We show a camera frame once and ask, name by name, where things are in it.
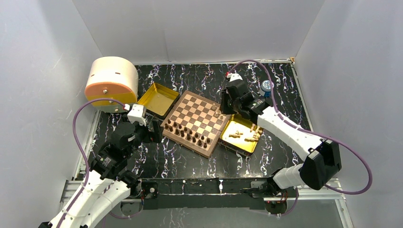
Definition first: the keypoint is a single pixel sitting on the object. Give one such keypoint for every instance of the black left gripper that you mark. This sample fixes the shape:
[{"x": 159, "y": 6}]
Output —
[{"x": 155, "y": 136}]

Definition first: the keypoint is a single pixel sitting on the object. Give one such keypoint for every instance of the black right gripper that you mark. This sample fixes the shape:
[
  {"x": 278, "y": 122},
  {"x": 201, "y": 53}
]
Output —
[{"x": 223, "y": 108}]

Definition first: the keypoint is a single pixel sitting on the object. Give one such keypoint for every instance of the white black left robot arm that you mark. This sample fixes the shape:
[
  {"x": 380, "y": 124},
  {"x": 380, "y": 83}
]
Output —
[{"x": 107, "y": 182}]

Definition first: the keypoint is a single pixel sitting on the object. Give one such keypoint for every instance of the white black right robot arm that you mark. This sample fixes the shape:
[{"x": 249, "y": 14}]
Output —
[{"x": 321, "y": 158}]

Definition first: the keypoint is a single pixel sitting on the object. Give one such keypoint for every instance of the dark chess pieces row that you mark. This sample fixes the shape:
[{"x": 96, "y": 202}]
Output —
[{"x": 189, "y": 135}]

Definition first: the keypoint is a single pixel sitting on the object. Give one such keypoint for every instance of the white pieces pile in tin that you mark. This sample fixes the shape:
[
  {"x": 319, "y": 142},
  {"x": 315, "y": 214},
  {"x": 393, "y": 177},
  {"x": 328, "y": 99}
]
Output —
[{"x": 251, "y": 134}]

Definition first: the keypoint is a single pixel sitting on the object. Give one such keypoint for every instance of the gold tin with white pieces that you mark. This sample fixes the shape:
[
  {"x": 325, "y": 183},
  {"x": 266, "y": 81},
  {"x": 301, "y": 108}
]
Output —
[{"x": 237, "y": 145}]

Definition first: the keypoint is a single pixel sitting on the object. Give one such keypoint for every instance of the wooden chess board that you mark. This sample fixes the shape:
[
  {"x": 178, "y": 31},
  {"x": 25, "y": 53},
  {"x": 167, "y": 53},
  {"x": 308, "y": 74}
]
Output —
[{"x": 191, "y": 108}]

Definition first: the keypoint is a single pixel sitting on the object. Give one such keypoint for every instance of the empty gold tin box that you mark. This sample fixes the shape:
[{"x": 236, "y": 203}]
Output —
[{"x": 159, "y": 100}]

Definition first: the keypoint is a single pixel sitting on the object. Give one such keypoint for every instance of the cream orange round appliance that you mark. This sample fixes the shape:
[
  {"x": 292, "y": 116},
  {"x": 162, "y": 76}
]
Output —
[{"x": 114, "y": 78}]

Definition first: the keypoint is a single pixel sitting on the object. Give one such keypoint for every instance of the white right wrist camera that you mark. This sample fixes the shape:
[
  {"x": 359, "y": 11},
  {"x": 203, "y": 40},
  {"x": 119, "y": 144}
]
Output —
[{"x": 233, "y": 76}]

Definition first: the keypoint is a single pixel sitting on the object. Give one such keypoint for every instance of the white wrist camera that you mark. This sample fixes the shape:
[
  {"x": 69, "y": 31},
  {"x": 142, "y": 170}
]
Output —
[
  {"x": 137, "y": 114},
  {"x": 233, "y": 76}
]

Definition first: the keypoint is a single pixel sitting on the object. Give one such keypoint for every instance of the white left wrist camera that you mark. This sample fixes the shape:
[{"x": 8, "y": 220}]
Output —
[{"x": 137, "y": 114}]

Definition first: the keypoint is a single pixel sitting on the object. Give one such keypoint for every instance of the black aluminium base frame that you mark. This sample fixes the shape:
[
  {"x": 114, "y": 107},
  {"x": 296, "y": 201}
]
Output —
[{"x": 239, "y": 196}]

